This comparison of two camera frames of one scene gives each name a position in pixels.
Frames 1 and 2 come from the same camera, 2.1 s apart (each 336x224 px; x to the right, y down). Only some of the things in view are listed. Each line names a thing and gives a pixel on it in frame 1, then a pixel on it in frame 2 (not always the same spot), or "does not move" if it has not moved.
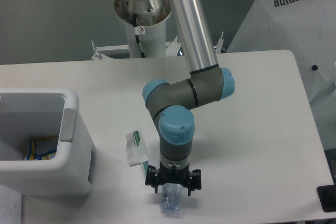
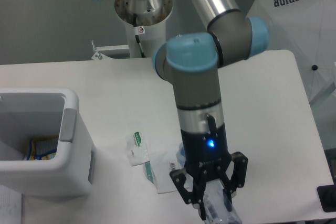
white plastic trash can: x=29 y=113 does not move
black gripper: x=183 y=176 -> x=206 y=154
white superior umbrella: x=301 y=18 does not move
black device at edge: x=327 y=195 does not move
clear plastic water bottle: x=171 y=197 -> x=219 y=206
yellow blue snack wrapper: x=43 y=149 does not move
